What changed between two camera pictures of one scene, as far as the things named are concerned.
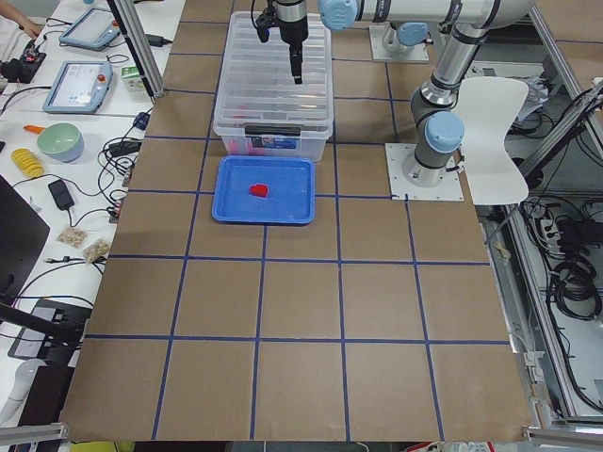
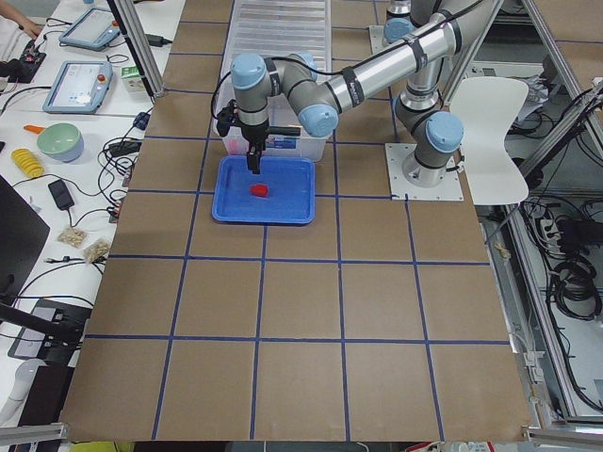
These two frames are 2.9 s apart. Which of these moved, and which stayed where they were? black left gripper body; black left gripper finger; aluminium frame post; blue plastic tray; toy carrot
Moved: black left gripper body; black left gripper finger
Stayed: blue plastic tray; aluminium frame post; toy carrot
